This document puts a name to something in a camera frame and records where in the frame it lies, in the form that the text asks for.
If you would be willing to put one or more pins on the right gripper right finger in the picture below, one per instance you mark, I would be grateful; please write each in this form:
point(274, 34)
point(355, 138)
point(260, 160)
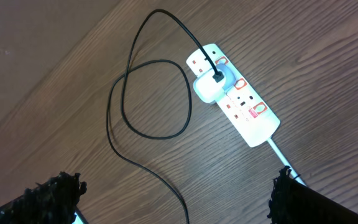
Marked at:
point(293, 203)

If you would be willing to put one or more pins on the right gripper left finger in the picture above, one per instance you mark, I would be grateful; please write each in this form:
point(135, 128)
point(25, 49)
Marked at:
point(53, 202)

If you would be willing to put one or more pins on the white charger plug adapter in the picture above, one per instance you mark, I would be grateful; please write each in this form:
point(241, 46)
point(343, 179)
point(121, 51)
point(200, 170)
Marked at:
point(211, 86)

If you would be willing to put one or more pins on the white power strip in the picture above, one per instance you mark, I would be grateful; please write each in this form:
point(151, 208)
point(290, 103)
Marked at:
point(242, 105)

